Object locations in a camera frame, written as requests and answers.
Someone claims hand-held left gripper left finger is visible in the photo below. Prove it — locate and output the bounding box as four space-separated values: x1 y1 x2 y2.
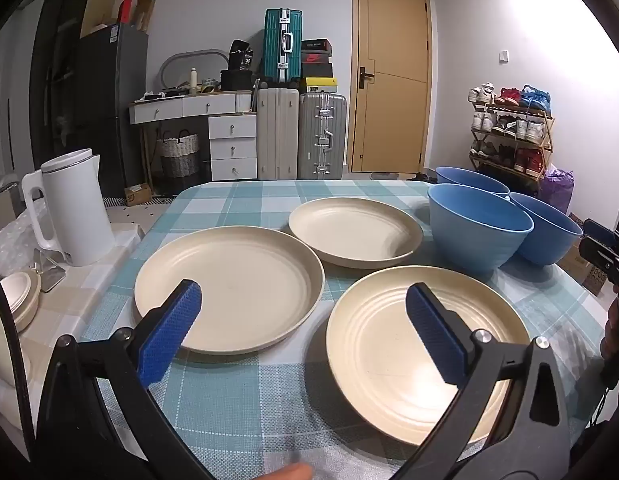
34 279 215 480

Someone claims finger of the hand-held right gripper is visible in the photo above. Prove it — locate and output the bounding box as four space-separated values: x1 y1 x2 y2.
578 237 619 275
583 218 618 242

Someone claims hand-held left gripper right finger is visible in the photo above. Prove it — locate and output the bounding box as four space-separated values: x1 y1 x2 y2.
389 282 575 480

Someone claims cream plate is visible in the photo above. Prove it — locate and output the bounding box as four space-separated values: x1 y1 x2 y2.
134 226 325 356
288 197 424 269
326 265 533 447

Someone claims light blue bowl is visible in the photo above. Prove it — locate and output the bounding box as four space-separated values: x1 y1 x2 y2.
428 183 534 275

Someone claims person's right hand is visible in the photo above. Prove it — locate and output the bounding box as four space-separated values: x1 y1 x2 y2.
600 302 619 378

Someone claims person's left hand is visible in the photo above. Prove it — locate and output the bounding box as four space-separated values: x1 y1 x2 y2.
276 462 314 480

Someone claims large printed cardboard box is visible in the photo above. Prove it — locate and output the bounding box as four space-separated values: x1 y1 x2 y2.
559 212 610 296

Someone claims purple plastic bag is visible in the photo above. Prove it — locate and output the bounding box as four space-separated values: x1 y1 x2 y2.
539 165 575 216

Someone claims beige checked cloth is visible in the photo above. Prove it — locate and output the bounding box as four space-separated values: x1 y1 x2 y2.
16 207 146 391

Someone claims wooden shoe rack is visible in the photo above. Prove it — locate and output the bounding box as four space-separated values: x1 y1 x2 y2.
468 100 554 181

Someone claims shoe rack with shoes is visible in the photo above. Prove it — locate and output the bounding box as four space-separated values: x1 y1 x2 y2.
468 82 553 173

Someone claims patterned floor rug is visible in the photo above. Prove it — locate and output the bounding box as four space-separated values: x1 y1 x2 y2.
102 195 175 209

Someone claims metal stand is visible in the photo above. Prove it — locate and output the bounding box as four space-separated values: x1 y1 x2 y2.
33 249 66 293

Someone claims small cardboard box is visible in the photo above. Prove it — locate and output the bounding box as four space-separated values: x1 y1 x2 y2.
124 183 152 206

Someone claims cream lidded container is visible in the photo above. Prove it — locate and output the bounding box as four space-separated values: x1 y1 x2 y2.
0 271 41 333

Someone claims white electric kettle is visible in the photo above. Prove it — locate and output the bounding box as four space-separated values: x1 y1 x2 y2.
22 148 115 267

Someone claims woven basket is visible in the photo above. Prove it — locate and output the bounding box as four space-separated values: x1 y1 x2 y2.
156 130 200 178

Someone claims white dresser with drawers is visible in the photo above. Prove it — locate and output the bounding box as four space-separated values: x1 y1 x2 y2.
129 91 258 182

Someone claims beige suitcase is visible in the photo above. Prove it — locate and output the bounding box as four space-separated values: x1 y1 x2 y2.
256 87 299 181

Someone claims wooden door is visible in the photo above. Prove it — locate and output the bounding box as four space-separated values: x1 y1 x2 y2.
350 0 433 175

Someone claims silver suitcase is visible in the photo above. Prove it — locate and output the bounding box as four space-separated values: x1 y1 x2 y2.
298 92 347 181

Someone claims dark grey refrigerator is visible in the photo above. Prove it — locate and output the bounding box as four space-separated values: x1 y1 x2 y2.
72 25 149 198

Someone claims black storage box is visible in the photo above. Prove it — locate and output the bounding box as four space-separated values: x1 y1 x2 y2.
219 70 253 92

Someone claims yellow shoe box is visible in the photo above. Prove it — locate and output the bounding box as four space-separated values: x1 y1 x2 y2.
300 77 337 94

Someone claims black shelf unit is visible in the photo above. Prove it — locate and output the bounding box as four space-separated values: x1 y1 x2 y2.
29 0 85 171

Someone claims oval grey-framed mirror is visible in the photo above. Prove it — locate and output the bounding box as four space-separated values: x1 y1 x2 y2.
160 49 227 93

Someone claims black bag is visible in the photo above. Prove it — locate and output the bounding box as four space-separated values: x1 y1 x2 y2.
228 39 253 72

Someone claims teal suitcase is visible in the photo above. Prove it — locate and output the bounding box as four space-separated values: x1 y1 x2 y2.
262 8 302 84

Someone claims brown cardboard box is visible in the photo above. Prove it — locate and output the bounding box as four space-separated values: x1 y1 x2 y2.
134 0 155 33

